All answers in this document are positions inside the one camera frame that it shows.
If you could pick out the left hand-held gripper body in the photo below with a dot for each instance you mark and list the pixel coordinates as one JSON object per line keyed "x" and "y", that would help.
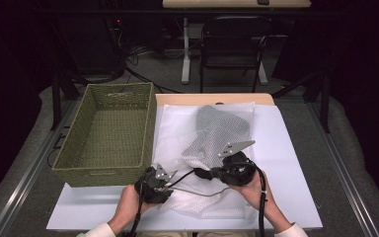
{"x": 151, "y": 187}

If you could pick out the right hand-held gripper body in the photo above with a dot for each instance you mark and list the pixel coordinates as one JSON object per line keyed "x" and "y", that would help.
{"x": 235, "y": 171}

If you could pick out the dark gray garment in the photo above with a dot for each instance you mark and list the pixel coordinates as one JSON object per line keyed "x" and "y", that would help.
{"x": 217, "y": 131}

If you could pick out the white mesh laundry bag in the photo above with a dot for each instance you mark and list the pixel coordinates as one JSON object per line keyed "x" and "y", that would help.
{"x": 177, "y": 131}

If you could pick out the person's left hand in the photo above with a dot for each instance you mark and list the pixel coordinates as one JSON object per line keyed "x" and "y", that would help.
{"x": 128, "y": 207}

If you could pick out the person's right hand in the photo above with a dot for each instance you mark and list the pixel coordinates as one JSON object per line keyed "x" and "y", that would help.
{"x": 255, "y": 194}

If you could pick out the white table cover sheet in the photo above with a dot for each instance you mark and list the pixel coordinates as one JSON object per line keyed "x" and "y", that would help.
{"x": 286, "y": 158}

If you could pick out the green woven basket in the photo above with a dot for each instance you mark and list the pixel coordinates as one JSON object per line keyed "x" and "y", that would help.
{"x": 112, "y": 131}

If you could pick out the light wooden table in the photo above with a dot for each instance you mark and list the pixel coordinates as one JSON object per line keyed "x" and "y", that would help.
{"x": 210, "y": 98}

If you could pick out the black metal stand leg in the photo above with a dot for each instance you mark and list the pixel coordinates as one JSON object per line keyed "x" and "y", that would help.
{"x": 324, "y": 102}
{"x": 56, "y": 98}

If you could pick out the black folding chair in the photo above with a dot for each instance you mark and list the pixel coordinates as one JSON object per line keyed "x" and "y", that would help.
{"x": 235, "y": 42}

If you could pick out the black computer tower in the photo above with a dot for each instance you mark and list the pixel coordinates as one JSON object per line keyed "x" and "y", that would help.
{"x": 92, "y": 46}

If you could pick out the beige desk with white legs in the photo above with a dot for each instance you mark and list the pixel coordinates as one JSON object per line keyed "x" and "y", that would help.
{"x": 227, "y": 3}

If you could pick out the aluminium floor rail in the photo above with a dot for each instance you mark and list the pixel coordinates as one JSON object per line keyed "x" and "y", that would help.
{"x": 29, "y": 171}
{"x": 342, "y": 171}

